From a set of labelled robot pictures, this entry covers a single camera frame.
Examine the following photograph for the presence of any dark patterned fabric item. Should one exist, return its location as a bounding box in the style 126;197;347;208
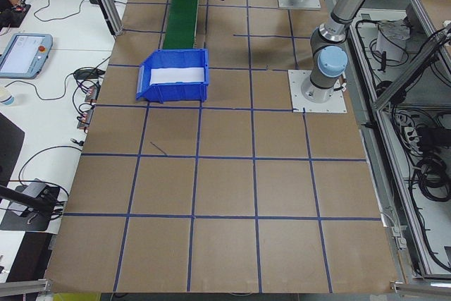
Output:
0;3;32;30

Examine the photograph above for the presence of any white paper bag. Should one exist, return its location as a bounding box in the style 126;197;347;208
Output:
375;20;412;64

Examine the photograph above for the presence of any large black panel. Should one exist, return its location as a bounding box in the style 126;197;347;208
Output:
0;112;26;189

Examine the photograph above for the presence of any black cable coil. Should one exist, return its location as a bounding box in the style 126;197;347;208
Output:
410;154;451;203

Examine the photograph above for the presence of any blue grey teach pendant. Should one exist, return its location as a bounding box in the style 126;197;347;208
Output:
0;32;54;80

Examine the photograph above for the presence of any white power strip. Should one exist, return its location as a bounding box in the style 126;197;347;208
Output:
397;117;429;154

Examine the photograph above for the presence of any blue plastic storage bin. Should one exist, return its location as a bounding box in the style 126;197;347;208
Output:
135;48;210;105

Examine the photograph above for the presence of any green belt conveyor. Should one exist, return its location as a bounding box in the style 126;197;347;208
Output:
161;0;208;50

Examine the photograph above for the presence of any black camera stand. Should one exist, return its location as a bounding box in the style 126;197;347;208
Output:
0;179;61;233

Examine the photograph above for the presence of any white desk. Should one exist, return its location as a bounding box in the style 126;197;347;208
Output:
0;0;140;301

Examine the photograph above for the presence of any black power brick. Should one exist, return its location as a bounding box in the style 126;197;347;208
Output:
73;68;106;80

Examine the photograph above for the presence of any small circuit board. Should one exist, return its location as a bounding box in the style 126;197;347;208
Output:
77;112;92;133
87;82;101;103

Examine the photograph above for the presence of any aluminium corner bar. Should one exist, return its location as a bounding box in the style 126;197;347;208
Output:
0;278;54;295
388;279;451;295

